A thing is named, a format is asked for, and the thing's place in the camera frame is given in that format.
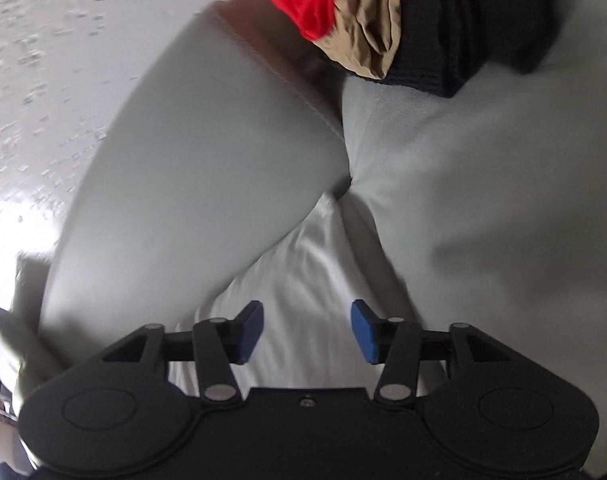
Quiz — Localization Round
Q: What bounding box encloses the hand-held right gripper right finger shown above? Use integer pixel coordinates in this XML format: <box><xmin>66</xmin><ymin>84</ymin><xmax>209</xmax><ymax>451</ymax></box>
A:
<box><xmin>350</xmin><ymin>299</ymin><xmax>512</xmax><ymax>404</ymax></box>

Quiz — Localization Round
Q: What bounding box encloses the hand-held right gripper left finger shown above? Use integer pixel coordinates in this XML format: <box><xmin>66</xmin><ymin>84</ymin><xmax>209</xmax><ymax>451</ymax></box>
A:
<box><xmin>100</xmin><ymin>300</ymin><xmax>265</xmax><ymax>404</ymax></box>

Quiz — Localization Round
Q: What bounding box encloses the large olive cushion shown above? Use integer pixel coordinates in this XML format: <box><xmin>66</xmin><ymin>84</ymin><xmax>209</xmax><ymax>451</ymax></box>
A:
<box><xmin>0</xmin><ymin>252</ymin><xmax>54</xmax><ymax>411</ymax></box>

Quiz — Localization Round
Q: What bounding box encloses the tan folded garment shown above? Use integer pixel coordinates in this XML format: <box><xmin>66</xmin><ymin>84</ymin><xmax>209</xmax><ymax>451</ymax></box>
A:
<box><xmin>313</xmin><ymin>0</ymin><xmax>415</xmax><ymax>84</ymax></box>

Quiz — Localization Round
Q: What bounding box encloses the black folded garment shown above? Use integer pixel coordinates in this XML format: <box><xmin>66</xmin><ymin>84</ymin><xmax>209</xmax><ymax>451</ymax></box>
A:
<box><xmin>381</xmin><ymin>0</ymin><xmax>568</xmax><ymax>100</ymax></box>

